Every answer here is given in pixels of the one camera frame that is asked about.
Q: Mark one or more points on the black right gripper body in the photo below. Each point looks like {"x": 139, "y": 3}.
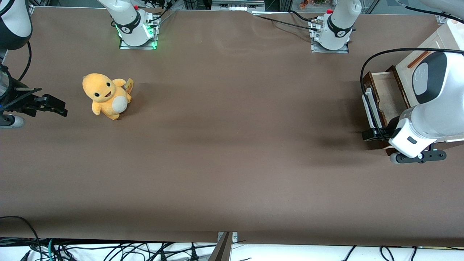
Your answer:
{"x": 17, "y": 98}

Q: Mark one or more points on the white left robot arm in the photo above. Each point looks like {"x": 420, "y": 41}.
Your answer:
{"x": 435, "y": 108}

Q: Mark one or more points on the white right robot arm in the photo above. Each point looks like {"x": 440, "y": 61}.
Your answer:
{"x": 14, "y": 25}

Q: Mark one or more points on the yellow plush toy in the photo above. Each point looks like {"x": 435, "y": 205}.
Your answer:
{"x": 105, "y": 94}

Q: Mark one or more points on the brown table cover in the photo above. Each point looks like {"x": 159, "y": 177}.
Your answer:
{"x": 232, "y": 145}

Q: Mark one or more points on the small orange object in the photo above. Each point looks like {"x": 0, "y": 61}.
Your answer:
{"x": 303, "y": 4}

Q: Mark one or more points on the grey electronics box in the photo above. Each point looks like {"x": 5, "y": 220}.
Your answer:
{"x": 237, "y": 5}

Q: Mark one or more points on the dark support beam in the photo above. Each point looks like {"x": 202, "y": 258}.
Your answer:
{"x": 222, "y": 250}

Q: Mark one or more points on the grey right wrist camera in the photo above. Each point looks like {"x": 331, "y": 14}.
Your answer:
{"x": 11, "y": 121}

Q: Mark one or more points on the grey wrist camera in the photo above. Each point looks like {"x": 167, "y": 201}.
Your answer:
{"x": 11, "y": 121}
{"x": 417, "y": 156}

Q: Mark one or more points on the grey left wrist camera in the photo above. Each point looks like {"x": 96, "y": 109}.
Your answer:
{"x": 417, "y": 156}

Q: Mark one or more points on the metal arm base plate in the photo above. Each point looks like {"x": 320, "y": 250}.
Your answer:
{"x": 328, "y": 50}
{"x": 145, "y": 44}

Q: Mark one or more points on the aluminium frame profile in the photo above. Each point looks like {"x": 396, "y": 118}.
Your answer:
{"x": 442, "y": 20}

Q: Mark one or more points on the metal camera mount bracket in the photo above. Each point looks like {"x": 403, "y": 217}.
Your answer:
{"x": 235, "y": 236}

